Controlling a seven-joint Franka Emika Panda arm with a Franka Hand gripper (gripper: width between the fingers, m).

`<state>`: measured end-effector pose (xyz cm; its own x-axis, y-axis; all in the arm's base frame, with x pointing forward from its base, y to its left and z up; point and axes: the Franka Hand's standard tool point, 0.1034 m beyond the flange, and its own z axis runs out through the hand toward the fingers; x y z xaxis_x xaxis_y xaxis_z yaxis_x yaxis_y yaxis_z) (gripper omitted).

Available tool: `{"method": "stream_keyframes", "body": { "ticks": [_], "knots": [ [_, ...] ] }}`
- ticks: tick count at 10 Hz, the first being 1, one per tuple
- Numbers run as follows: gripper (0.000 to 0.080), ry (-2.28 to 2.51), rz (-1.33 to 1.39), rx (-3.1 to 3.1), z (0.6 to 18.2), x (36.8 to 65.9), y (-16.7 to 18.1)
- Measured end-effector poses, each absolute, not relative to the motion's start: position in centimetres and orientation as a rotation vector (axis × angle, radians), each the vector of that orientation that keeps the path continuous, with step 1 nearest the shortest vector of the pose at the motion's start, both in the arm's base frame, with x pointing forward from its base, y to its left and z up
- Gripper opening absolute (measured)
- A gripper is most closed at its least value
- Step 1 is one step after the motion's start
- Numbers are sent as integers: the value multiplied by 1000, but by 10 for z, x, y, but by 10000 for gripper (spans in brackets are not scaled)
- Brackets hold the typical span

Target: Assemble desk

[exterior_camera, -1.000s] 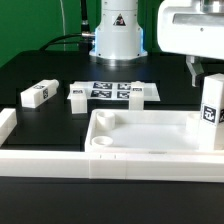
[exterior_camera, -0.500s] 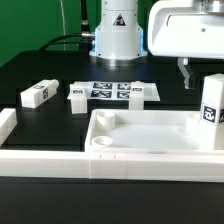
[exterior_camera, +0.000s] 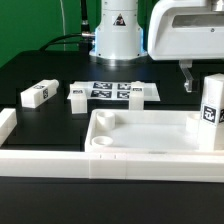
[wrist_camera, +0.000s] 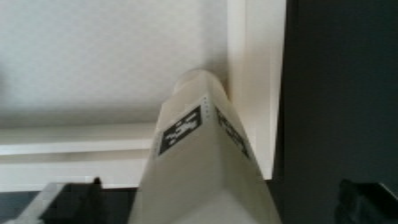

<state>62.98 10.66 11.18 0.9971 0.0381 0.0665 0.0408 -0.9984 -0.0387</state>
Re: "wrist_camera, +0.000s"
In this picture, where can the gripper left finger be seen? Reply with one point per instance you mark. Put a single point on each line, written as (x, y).
(90, 205)

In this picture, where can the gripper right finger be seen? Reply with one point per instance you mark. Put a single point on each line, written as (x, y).
(367, 204)

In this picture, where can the white leg with tag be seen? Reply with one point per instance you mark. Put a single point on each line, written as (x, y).
(204, 187)

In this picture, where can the white desk top tray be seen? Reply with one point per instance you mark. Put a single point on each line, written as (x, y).
(95, 54)

